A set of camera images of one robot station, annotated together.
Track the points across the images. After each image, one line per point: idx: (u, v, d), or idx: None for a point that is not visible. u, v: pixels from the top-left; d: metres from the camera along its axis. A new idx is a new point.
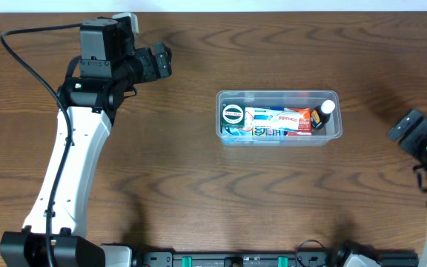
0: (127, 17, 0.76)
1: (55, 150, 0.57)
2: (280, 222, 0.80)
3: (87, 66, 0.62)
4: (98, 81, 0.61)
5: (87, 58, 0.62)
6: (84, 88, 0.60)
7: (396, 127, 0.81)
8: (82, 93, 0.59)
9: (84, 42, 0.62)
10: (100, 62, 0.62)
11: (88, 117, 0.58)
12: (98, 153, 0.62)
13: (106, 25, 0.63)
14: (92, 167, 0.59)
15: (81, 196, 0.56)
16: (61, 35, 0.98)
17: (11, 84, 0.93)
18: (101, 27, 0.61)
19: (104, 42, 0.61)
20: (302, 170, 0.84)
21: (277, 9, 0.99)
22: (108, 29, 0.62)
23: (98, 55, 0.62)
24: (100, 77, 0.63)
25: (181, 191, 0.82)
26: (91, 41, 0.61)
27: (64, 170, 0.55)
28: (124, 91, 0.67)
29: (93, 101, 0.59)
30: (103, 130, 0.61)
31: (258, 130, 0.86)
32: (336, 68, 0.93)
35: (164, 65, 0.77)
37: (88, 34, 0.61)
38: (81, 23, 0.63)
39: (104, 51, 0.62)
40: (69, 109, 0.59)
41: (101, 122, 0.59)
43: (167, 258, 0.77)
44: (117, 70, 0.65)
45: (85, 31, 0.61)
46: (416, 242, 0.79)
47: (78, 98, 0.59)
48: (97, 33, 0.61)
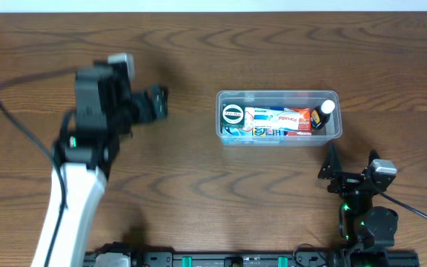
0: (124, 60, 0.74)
1: (49, 215, 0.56)
2: (280, 222, 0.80)
3: (82, 119, 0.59)
4: (93, 136, 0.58)
5: (81, 112, 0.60)
6: (79, 143, 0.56)
7: (328, 165, 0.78)
8: (77, 150, 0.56)
9: (78, 96, 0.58)
10: (96, 114, 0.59)
11: (82, 179, 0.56)
12: (93, 212, 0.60)
13: (101, 75, 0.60)
14: (87, 231, 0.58)
15: (76, 262, 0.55)
16: (61, 35, 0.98)
17: (12, 84, 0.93)
18: (95, 79, 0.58)
19: (98, 95, 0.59)
20: (301, 170, 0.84)
21: (278, 9, 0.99)
22: (103, 79, 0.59)
23: (93, 108, 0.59)
24: (95, 129, 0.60)
25: (182, 191, 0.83)
26: (85, 93, 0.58)
27: (58, 237, 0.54)
28: (117, 142, 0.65)
29: (89, 157, 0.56)
30: (98, 189, 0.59)
31: (258, 130, 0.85)
32: (336, 68, 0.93)
35: (161, 107, 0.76)
37: (81, 86, 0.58)
38: (77, 74, 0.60)
39: (100, 103, 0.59)
40: (63, 170, 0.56)
41: (95, 184, 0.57)
43: (167, 258, 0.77)
44: (112, 119, 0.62)
45: (78, 83, 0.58)
46: (414, 242, 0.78)
47: (73, 154, 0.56)
48: (92, 87, 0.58)
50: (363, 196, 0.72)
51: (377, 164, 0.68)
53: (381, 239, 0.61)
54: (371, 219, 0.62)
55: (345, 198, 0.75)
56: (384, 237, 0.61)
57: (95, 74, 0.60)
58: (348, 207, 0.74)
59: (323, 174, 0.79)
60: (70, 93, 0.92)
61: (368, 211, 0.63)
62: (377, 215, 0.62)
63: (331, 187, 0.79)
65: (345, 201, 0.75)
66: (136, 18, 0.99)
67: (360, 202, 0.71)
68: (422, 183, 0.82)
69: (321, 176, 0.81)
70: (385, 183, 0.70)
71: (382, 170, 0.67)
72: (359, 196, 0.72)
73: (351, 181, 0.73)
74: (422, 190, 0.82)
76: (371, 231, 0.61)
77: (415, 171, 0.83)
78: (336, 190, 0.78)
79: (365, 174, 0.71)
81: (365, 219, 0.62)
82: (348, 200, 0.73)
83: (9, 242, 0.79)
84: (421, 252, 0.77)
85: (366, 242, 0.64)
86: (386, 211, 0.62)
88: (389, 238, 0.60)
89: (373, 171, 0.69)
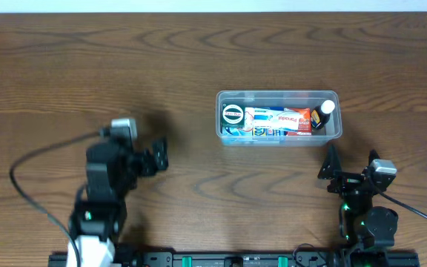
0: (127, 126, 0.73)
1: None
2: (280, 222, 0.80)
3: (94, 192, 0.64)
4: (105, 208, 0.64)
5: (93, 188, 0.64)
6: (94, 216, 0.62)
7: (328, 165, 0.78)
8: (92, 224, 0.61)
9: (90, 176, 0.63)
10: (105, 190, 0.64)
11: (95, 249, 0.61)
12: None
13: (110, 151, 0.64)
14: None
15: None
16: (61, 35, 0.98)
17: (12, 84, 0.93)
18: (105, 161, 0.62)
19: (108, 174, 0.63)
20: (301, 170, 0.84)
21: (278, 10, 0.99)
22: (112, 160, 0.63)
23: (103, 185, 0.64)
24: (107, 202, 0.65)
25: (182, 191, 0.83)
26: (97, 176, 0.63)
27: None
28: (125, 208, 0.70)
29: (101, 230, 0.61)
30: (108, 259, 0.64)
31: (258, 130, 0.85)
32: (336, 68, 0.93)
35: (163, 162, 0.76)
37: (93, 169, 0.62)
38: (88, 151, 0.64)
39: (110, 181, 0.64)
40: (78, 239, 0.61)
41: (106, 253, 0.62)
43: (167, 258, 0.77)
44: (120, 188, 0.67)
45: (90, 165, 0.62)
46: (414, 242, 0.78)
47: (87, 228, 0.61)
48: (102, 167, 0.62)
50: (363, 196, 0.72)
51: (377, 164, 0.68)
53: (382, 239, 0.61)
54: (371, 219, 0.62)
55: (345, 198, 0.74)
56: (384, 236, 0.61)
57: (104, 153, 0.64)
58: (348, 207, 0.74)
59: (323, 174, 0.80)
60: (70, 93, 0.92)
61: (368, 211, 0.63)
62: (378, 215, 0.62)
63: (331, 188, 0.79)
65: (345, 201, 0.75)
66: (136, 18, 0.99)
67: (360, 202, 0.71)
68: (422, 183, 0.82)
69: (321, 176, 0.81)
70: (385, 182, 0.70)
71: (382, 170, 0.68)
72: (359, 196, 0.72)
73: (351, 181, 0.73)
74: (421, 190, 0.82)
76: (371, 232, 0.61)
77: (414, 171, 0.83)
78: (335, 190, 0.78)
79: (364, 174, 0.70)
81: (365, 219, 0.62)
82: (348, 200, 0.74)
83: (9, 242, 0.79)
84: (421, 252, 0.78)
85: (366, 242, 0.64)
86: (386, 210, 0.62)
88: (389, 238, 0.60)
89: (373, 170, 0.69)
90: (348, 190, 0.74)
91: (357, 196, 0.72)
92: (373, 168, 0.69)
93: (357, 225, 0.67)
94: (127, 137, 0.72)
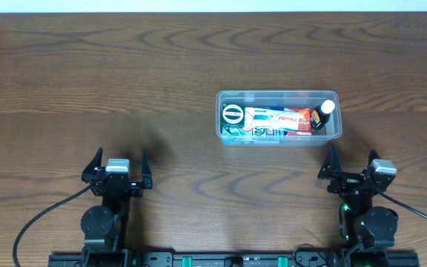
0: (124, 175, 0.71)
1: None
2: (280, 222, 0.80)
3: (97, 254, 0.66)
4: (111, 261, 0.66)
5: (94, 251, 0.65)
6: None
7: (328, 165, 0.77)
8: None
9: (89, 248, 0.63)
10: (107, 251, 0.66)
11: None
12: None
13: (103, 223, 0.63)
14: None
15: None
16: (61, 35, 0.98)
17: (12, 84, 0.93)
18: (101, 234, 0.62)
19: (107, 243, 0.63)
20: (301, 170, 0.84)
21: (278, 9, 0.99)
22: (108, 231, 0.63)
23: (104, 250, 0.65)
24: (110, 255, 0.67)
25: (181, 191, 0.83)
26: (97, 247, 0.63)
27: None
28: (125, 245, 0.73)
29: None
30: None
31: (258, 130, 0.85)
32: (336, 68, 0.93)
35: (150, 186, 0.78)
37: (90, 244, 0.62)
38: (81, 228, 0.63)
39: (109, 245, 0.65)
40: None
41: None
43: (167, 258, 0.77)
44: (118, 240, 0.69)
45: (87, 240, 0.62)
46: (414, 242, 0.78)
47: None
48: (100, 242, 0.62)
50: (362, 196, 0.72)
51: (377, 164, 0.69)
53: (382, 239, 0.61)
54: (371, 219, 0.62)
55: (345, 198, 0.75)
56: (385, 236, 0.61)
57: (98, 226, 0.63)
58: (348, 208, 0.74)
59: (323, 174, 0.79)
60: (70, 93, 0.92)
61: (368, 211, 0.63)
62: (378, 215, 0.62)
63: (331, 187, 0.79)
65: (345, 201, 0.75)
66: (136, 18, 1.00)
67: (360, 202, 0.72)
68: (422, 183, 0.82)
69: (321, 175, 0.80)
70: (385, 183, 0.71)
71: (382, 170, 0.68)
72: (359, 196, 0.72)
73: (351, 181, 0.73)
74: (422, 190, 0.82)
76: (371, 231, 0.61)
77: (415, 171, 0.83)
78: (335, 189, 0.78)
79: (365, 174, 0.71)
81: (366, 220, 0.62)
82: (348, 200, 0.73)
83: (9, 242, 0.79)
84: (421, 253, 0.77)
85: (366, 242, 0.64)
86: (386, 210, 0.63)
88: (389, 237, 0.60)
89: (373, 172, 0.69)
90: (348, 191, 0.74)
91: (357, 196, 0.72)
92: (373, 168, 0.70)
93: (357, 225, 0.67)
94: (124, 182, 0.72)
